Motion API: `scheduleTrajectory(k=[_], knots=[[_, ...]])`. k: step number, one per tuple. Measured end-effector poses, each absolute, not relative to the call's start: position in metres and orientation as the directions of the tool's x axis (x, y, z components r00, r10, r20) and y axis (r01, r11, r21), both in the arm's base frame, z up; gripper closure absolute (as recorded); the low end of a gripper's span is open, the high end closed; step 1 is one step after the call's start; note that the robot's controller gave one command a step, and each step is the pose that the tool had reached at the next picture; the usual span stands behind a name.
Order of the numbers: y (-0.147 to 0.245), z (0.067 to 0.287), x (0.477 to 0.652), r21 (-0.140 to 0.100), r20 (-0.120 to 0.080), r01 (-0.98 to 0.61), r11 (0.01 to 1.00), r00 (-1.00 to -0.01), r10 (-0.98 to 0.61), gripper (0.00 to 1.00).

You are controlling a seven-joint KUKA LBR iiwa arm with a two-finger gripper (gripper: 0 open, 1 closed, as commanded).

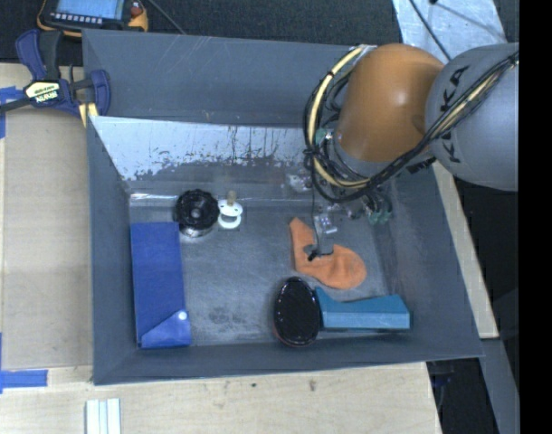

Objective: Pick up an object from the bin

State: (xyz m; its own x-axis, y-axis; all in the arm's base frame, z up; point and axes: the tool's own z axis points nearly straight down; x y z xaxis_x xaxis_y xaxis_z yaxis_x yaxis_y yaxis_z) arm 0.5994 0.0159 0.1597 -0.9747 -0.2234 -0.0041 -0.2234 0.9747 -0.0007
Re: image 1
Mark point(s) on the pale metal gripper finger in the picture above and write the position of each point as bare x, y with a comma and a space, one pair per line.
326, 226

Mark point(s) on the orange cloth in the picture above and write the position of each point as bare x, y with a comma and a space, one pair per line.
344, 267

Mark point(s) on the grey metal bin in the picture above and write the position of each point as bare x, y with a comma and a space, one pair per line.
240, 260

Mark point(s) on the white pacifier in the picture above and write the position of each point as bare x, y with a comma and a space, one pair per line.
231, 213

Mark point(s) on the teal foam block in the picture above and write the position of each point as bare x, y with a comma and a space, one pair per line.
366, 314

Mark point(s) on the black ribbed round knob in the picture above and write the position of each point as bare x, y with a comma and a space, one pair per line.
196, 213

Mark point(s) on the blue flat pouch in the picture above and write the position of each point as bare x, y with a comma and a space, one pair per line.
157, 278

